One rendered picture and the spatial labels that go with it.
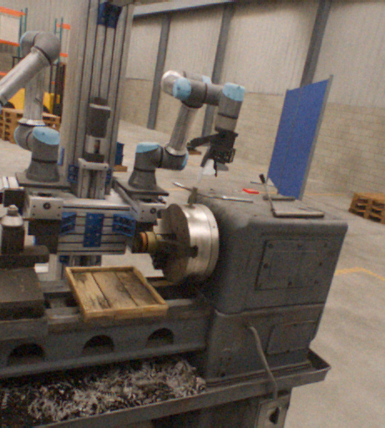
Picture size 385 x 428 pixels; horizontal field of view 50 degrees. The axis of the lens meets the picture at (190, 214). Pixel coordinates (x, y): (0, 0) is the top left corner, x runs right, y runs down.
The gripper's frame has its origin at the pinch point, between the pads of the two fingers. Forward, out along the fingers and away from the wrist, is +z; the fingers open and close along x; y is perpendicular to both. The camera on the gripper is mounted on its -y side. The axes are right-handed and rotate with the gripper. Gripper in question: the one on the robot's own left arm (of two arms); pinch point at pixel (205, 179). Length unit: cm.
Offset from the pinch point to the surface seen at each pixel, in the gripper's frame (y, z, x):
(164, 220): -11.5, 20.8, -3.2
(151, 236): -10.3, 24.5, -13.1
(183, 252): 3.9, 25.1, -12.5
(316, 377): 62, 77, 32
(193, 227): 3.5, 16.5, -8.3
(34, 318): -16, 41, -61
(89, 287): -23, 48, -28
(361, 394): 92, 136, 121
